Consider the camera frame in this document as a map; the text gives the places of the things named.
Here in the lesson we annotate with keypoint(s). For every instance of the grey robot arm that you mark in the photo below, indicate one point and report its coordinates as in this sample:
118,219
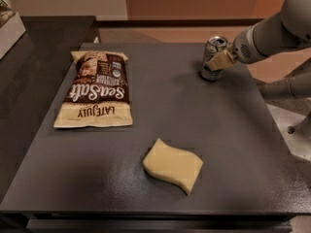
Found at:
288,30

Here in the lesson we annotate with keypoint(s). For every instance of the brown sea salt chip bag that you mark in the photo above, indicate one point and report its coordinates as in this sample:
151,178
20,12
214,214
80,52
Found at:
99,95

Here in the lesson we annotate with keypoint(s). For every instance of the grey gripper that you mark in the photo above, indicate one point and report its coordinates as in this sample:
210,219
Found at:
241,49

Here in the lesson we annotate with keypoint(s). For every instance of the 7up soda can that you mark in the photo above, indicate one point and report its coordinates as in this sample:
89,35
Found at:
214,45

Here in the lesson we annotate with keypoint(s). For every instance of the yellow wavy sponge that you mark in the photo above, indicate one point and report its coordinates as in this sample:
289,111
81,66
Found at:
173,165

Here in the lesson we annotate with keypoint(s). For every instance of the white box at left edge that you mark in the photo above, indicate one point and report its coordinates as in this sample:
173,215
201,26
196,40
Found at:
11,27

